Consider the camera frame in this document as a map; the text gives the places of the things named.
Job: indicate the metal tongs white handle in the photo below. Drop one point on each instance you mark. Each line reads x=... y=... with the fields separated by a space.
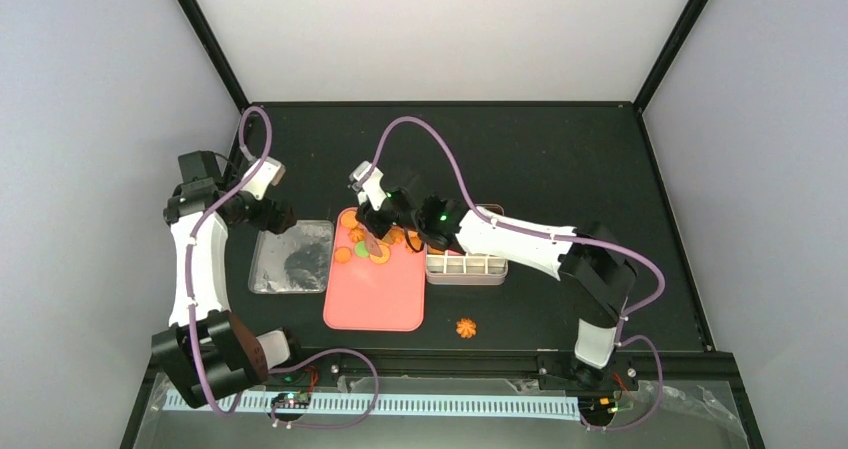
x=371 y=243

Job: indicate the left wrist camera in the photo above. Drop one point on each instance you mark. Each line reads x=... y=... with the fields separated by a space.
x=261 y=175

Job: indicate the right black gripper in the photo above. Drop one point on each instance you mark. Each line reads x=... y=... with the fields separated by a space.
x=378 y=228

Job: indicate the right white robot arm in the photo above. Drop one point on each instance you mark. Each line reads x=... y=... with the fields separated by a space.
x=596 y=272

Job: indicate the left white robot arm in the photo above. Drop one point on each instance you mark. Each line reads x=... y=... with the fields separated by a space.
x=207 y=352

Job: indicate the light blue slotted cable duct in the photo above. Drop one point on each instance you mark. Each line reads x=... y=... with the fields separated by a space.
x=455 y=405

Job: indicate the orange swirl cookie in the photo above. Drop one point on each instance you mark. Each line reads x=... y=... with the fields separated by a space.
x=466 y=328

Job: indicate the beige compartment box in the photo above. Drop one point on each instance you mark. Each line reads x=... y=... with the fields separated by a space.
x=452 y=268

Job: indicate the pink cookie tray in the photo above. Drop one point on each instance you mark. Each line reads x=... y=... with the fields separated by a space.
x=373 y=294

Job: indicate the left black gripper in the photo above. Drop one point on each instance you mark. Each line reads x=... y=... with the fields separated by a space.
x=278 y=217

